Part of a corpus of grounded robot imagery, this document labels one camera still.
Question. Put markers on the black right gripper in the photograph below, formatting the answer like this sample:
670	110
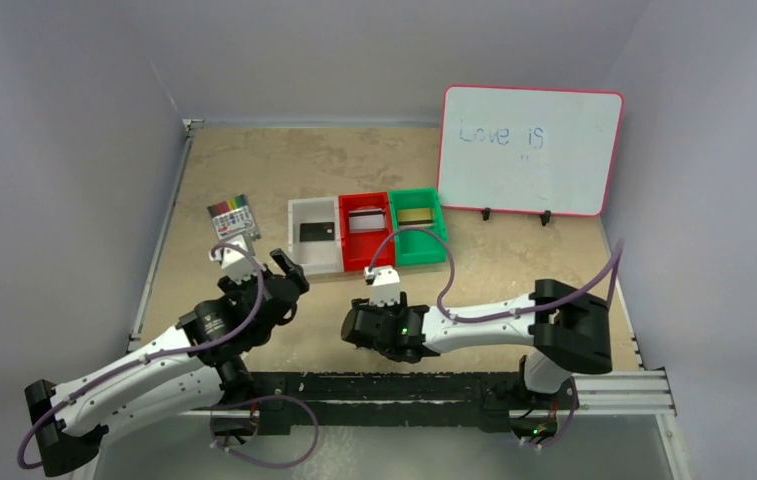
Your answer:
357	322

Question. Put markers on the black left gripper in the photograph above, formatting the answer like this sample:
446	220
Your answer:
278	287

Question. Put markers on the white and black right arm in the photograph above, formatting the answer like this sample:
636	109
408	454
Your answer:
567	330

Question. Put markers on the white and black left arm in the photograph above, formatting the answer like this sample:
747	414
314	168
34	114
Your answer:
196	363

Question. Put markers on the black card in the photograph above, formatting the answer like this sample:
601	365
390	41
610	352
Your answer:
317	232

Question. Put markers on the white card with stripe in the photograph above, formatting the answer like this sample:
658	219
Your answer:
366	220

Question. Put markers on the gold card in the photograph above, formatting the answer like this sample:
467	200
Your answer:
414	217

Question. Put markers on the white plastic bin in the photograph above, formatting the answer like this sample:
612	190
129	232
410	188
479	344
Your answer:
316	258

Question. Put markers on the pack of coloured markers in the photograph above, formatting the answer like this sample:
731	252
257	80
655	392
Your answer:
234	216

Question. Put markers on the red plastic bin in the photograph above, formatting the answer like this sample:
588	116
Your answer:
358	248

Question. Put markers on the green plastic bin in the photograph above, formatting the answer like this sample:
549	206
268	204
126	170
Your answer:
419	245

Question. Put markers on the black right whiteboard foot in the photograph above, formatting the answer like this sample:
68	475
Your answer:
545	217

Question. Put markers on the pink framed whiteboard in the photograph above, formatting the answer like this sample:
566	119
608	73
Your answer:
528	150

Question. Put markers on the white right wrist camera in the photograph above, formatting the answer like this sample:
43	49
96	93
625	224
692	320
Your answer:
385	286

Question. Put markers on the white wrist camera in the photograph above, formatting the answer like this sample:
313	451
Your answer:
385	286
235	256

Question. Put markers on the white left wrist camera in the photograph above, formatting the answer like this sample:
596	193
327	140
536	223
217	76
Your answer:
235	256

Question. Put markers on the aluminium frame rail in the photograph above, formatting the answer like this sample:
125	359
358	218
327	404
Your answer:
639	393

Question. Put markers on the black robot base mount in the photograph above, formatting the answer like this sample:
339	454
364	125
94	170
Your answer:
492	402

